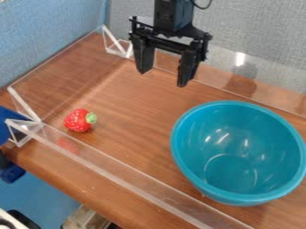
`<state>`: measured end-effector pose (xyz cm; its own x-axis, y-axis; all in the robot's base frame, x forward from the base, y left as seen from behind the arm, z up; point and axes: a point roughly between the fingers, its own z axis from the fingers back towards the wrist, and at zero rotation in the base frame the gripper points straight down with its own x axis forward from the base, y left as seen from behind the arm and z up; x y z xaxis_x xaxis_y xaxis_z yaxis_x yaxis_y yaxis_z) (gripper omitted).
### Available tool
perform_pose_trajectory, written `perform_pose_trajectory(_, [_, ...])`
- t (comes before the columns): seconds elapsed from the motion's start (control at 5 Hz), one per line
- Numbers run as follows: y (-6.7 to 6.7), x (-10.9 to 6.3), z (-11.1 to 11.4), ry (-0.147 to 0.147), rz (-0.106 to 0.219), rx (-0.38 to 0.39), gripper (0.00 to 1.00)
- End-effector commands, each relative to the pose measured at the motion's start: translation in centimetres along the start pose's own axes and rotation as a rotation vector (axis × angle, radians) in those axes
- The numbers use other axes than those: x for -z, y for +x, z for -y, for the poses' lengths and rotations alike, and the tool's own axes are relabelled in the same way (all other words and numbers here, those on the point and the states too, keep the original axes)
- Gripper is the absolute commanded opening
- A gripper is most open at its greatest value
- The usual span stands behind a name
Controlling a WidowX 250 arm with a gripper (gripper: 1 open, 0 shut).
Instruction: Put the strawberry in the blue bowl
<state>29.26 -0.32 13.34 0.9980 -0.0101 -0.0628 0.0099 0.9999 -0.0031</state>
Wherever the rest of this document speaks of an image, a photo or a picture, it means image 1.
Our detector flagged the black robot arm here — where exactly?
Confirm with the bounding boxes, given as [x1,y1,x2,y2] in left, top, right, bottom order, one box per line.
[130,0,213,87]

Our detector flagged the red toy strawberry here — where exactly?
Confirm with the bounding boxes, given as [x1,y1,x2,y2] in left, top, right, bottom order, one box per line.
[63,108,97,132]

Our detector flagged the black white object bottom left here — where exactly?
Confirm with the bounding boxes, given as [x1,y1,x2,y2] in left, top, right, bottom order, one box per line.
[0,208,41,229]

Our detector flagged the clear acrylic back barrier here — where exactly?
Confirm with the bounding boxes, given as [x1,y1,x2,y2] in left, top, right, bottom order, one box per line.
[101,24,306,119]

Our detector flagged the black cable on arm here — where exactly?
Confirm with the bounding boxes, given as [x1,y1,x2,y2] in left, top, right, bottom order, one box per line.
[190,0,214,11]

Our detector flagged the blue plastic bowl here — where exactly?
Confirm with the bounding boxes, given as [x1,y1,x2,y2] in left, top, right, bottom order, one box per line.
[170,100,306,207]

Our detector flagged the clear acrylic front barrier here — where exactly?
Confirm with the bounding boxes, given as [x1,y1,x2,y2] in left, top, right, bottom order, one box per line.
[6,119,254,229]

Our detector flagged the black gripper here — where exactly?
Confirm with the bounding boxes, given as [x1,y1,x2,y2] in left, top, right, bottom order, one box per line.
[130,16,213,87]

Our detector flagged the clear acrylic barrier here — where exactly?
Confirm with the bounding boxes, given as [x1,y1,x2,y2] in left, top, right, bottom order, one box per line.
[6,119,254,229]
[101,24,306,119]
[7,25,131,122]

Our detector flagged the clear acrylic left barrier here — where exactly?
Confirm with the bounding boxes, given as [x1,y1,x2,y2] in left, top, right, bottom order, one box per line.
[7,25,131,122]

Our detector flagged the blue table clamp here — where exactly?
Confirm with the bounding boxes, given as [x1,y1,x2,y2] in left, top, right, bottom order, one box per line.
[0,106,31,184]

